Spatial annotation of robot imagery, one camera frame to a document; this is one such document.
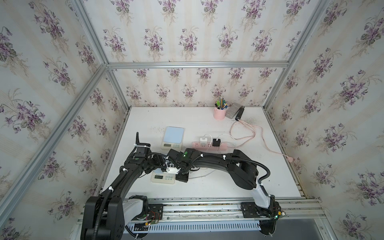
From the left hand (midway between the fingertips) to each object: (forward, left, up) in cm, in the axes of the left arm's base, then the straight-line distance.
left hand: (162, 163), depth 86 cm
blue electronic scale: (-7, +1, -2) cm, 7 cm away
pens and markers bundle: (+43, -40, +8) cm, 59 cm away
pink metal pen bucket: (+38, -39, +3) cm, 54 cm away
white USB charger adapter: (+12, -25, +4) cm, 28 cm away
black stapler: (+43, -56, -3) cm, 71 cm away
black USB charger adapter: (+12, -33, +2) cm, 35 cm away
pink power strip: (+12, -21, -1) cm, 24 cm away
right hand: (-6, -11, -3) cm, 13 cm away
